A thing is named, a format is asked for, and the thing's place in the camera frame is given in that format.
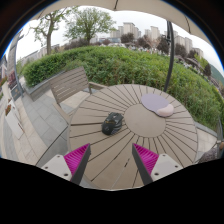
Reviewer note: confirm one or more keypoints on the group of high-rise buildings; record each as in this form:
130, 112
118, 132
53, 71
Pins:
154, 33

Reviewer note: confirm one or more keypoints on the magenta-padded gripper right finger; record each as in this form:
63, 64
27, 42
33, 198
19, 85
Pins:
147, 160

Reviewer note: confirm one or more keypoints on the dark curved parasol pole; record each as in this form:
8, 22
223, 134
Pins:
170, 60

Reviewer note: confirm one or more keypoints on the black computer mouse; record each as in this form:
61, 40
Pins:
112, 124

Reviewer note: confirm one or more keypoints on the slatted wooden chair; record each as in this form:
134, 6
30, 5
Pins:
69, 84

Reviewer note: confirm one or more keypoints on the green hedge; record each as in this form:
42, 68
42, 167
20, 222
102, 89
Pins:
133, 65

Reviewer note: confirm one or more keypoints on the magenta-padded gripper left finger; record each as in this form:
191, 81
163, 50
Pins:
76, 160

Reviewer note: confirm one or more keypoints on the sparse thin-trunked tree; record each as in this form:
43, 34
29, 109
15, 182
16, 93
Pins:
49, 36

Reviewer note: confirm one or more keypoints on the broad leafy green tree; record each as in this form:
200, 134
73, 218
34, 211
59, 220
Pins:
88, 21

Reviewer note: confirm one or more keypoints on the beige parasol canopy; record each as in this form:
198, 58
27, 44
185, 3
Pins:
140, 7

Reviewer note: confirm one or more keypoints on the lilac mouse pad with wrist rest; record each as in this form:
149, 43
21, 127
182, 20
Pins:
154, 102

